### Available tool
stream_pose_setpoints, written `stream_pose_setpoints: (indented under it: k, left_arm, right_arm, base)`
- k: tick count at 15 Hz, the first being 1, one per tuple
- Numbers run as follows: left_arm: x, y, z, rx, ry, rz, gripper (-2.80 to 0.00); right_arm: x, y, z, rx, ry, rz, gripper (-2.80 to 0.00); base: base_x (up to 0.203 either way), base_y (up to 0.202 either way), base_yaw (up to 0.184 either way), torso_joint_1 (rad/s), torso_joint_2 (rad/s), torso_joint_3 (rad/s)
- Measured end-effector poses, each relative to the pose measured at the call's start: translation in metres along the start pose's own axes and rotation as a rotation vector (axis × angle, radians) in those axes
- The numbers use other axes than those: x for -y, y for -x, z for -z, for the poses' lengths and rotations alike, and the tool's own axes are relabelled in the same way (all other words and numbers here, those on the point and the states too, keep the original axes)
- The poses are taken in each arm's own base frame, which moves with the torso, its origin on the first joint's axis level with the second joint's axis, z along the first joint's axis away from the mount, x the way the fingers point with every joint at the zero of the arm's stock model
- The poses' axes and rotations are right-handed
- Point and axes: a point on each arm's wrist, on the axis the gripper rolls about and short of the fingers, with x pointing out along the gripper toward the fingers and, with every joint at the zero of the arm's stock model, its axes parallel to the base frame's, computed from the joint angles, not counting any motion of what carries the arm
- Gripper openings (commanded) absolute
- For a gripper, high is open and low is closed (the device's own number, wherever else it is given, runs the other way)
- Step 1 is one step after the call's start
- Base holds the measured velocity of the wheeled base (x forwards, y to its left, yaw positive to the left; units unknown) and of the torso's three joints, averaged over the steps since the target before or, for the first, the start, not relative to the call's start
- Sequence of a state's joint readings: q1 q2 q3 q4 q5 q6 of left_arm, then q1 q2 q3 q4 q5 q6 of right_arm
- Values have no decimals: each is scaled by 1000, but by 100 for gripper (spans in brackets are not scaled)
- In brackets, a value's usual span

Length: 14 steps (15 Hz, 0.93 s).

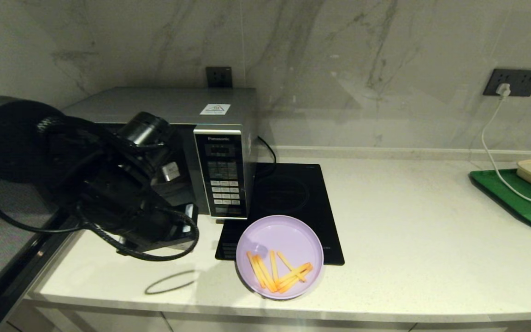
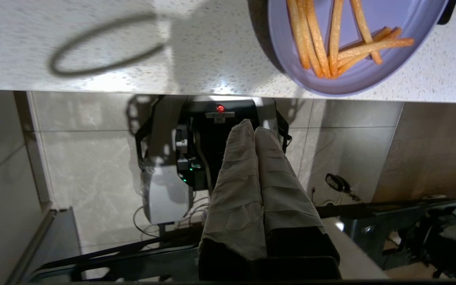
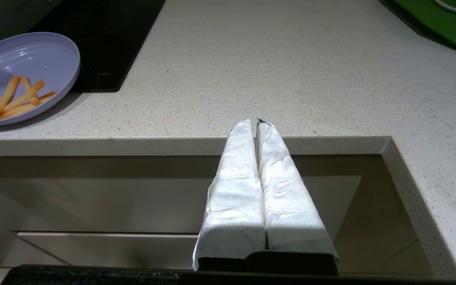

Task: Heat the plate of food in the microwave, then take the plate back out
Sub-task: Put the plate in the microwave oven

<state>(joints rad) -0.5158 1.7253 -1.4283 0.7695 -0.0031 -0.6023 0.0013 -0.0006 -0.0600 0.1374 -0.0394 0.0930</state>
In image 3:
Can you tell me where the orange french fry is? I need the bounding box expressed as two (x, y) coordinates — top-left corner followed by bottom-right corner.
(2, 80), (45, 113)
(0, 76), (21, 119)
(20, 76), (41, 106)
(0, 91), (58, 120)

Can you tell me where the silver microwave oven body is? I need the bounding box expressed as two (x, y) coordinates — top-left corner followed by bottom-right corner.
(0, 0), (62, 43)

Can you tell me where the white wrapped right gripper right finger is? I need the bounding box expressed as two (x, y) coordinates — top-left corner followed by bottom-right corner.
(255, 120), (338, 261)

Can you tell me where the lilac round plate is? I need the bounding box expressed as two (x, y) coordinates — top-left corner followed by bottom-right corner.
(0, 32), (81, 126)

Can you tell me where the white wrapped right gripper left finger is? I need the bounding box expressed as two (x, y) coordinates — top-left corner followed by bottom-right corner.
(192, 119), (267, 271)

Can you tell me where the green plastic tray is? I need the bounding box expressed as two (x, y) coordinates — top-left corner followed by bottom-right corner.
(378, 0), (456, 51)

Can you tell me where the black induction cooktop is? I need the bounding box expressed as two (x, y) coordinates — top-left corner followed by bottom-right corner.
(26, 0), (167, 93)

